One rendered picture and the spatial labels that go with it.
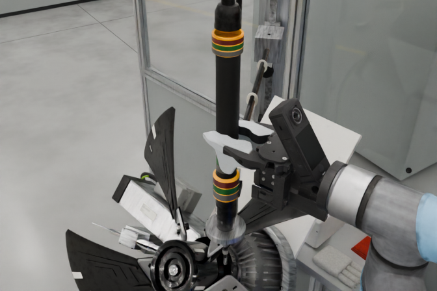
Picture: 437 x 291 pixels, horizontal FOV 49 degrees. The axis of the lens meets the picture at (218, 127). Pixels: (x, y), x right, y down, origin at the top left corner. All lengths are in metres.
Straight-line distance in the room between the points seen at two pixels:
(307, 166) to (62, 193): 2.63
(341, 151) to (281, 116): 0.54
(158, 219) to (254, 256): 0.29
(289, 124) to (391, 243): 0.19
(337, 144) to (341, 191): 0.53
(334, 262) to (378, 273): 0.82
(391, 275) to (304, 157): 0.18
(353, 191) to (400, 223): 0.07
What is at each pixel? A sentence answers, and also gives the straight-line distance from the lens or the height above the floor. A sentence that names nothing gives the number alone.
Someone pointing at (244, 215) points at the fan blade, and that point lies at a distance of 0.97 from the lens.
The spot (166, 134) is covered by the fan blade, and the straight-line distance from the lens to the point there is 1.08.
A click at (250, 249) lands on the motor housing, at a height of 1.18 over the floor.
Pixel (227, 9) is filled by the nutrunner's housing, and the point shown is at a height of 1.77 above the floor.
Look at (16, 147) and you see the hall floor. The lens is 3.71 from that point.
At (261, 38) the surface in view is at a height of 1.49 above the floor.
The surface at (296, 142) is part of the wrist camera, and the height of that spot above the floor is 1.62.
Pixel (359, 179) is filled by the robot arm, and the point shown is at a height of 1.59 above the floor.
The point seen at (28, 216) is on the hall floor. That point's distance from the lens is 3.09.
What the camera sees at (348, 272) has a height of 0.88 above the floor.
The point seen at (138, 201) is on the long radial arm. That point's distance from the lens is 1.31.
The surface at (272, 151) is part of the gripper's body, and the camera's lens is 0.68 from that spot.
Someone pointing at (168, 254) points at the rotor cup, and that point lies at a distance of 1.00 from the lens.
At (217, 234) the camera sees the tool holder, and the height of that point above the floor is 1.38.
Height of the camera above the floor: 1.97
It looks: 33 degrees down
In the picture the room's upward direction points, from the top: straight up
